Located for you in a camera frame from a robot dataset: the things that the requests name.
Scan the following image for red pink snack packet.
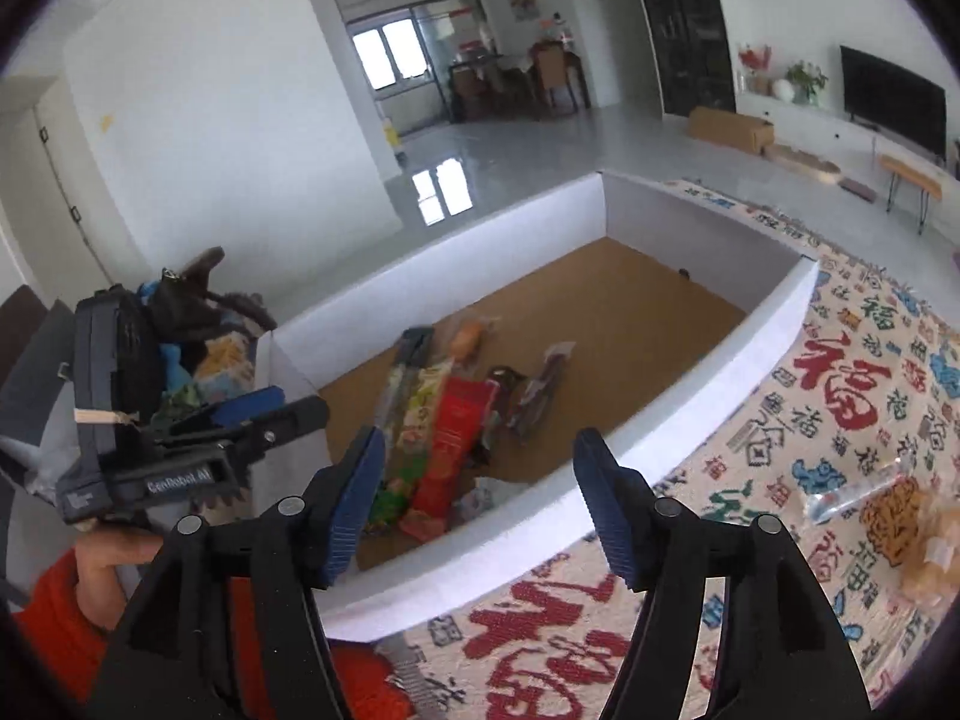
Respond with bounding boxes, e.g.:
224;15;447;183
398;377;498;543

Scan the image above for brown fruit leather bar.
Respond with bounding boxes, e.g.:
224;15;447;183
506;341;576;440

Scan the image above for black Astavt snack packet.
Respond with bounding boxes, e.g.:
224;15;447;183
364;327;452;535

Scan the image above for beige small biscuit packet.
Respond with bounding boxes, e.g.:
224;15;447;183
448;317;500;371

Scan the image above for silver white snack pouch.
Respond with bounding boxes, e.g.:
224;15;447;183
451;476;530;525

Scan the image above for brown Snickers chocolate bar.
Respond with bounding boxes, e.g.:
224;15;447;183
480;366;527;455

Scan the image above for red sleeve forearm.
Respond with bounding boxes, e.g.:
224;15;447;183
13;536;413;718

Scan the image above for person's left hand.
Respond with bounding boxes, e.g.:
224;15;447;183
73;525;163;632

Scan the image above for bagged yellow sponge cake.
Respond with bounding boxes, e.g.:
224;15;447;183
804;455;958;613

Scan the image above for patterned woven tablecloth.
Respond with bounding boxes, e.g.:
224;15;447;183
379;197;958;718

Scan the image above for white cardboard storage box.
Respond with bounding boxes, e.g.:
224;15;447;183
254;172;818;642

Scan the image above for dining table with chairs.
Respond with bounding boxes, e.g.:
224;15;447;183
446;39;592;124

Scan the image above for wooden bench hairpin legs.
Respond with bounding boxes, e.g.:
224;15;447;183
878;153;942;236

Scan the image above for brown cardboard box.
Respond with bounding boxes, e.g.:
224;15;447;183
686;106;775;156

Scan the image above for white tv cabinet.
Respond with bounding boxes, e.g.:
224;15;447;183
736;93;958;206

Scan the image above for black flat television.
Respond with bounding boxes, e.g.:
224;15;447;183
839;46;947;160

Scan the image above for green leafy plant vase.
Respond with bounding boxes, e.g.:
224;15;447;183
784;60;828;107

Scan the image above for black tall cabinet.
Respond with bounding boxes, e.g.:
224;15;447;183
643;0;736;117

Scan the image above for red flower vase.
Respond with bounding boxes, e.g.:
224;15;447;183
739;44;773;96

